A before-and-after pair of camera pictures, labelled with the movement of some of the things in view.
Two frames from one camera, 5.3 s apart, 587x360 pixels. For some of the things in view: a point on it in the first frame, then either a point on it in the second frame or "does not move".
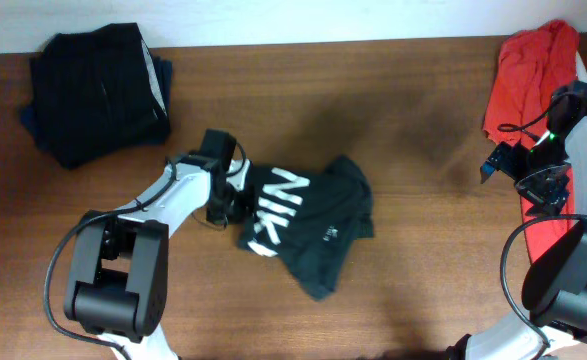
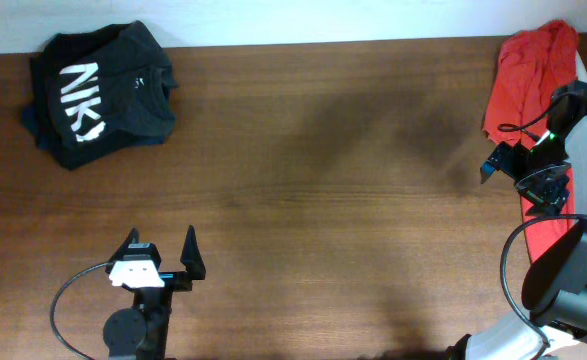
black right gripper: [548, 201] does not move
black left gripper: [245, 208] to [190, 258]
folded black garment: [97, 91] does not move
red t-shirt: [531, 66] does not move
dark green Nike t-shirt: [309, 220] to [109, 81]
